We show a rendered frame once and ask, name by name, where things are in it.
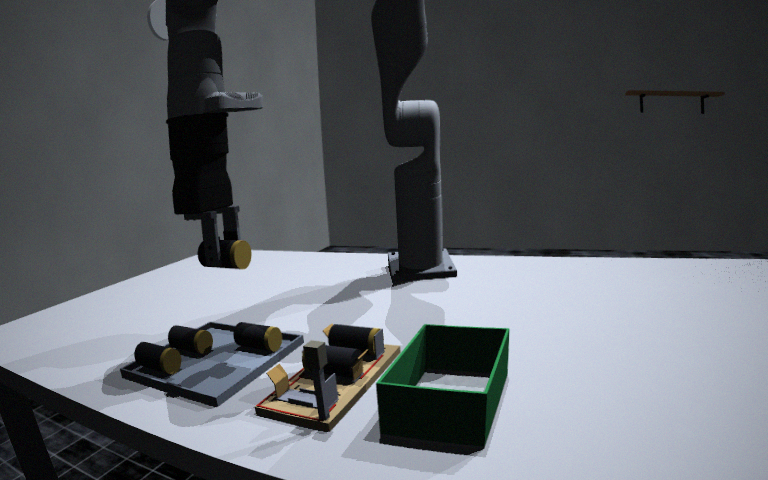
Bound black battery with gold end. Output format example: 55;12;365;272
233;322;282;352
168;325;213;355
198;240;252;269
134;342;181;374
328;324;381;355
302;345;362;378

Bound green open-top box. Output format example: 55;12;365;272
376;324;510;449

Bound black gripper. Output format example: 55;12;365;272
166;73;263;267

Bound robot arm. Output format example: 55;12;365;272
166;0;443;269

